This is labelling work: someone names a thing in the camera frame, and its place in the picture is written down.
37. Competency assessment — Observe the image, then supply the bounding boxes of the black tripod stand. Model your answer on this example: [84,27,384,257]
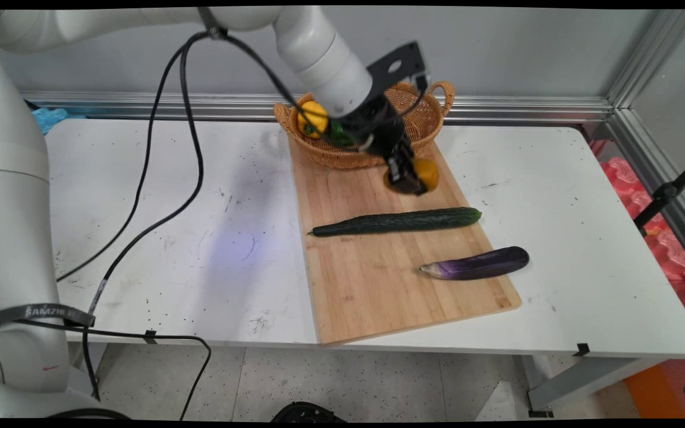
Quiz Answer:
[634,152,685,229]

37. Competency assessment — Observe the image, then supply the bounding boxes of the woven wicker basket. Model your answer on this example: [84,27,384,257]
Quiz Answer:
[274,80,456,170]

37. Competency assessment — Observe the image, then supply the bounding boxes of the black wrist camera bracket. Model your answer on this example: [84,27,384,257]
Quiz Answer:
[367,40,431,95]

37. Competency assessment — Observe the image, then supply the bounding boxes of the light wooden cutting board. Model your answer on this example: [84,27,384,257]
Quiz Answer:
[288,134,522,346]

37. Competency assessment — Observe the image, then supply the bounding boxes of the black printed strap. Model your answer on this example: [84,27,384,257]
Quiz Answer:
[0,303,96,329]

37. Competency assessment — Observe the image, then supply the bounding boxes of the orange round fruit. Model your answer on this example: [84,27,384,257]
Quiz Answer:
[382,157,441,193]

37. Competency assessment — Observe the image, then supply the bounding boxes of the aluminium frame corner post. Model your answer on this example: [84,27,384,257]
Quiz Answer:
[606,9,685,277]

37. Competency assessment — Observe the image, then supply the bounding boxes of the black cable to gripper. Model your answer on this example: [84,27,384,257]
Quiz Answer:
[199,7,325,134]

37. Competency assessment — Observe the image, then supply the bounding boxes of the thick black labelled cable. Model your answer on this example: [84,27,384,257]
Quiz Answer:
[81,36,206,402]

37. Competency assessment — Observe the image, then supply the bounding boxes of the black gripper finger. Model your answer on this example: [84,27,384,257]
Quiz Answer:
[401,141,430,196]
[385,152,407,186]

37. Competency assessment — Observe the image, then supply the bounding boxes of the aluminium frame rail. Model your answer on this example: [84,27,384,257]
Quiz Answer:
[20,90,614,125]

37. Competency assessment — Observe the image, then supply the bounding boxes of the thin black hanging cable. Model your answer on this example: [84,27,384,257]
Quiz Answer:
[56,31,212,283]

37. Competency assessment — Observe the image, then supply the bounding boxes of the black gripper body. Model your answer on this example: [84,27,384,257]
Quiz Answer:
[338,94,410,162]

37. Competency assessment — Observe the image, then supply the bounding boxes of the green bell pepper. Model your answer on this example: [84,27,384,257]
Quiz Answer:
[322,119,356,149]

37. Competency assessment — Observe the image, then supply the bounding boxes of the purple eggplant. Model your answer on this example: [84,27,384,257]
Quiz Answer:
[419,246,530,281]

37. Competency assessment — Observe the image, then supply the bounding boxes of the black cable along table edge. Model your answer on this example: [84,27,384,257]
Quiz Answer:
[18,321,212,421]

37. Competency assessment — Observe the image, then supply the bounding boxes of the grey table leg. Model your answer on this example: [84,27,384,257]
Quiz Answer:
[521,355,667,417]

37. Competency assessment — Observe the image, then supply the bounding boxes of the yellow bell pepper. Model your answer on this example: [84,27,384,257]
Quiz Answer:
[296,100,329,140]

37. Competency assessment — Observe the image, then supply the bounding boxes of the blue plastic bag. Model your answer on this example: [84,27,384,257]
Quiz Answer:
[32,107,86,135]

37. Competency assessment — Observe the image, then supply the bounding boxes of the orange floor box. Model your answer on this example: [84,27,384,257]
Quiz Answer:
[623,363,685,420]

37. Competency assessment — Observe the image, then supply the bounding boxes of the black round floor device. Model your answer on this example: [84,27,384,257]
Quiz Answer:
[271,401,348,423]

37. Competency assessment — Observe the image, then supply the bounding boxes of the long dark green cucumber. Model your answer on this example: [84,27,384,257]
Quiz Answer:
[308,206,483,238]

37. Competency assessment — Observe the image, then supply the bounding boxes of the pink red plastic packaging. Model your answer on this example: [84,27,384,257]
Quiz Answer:
[589,140,685,351]

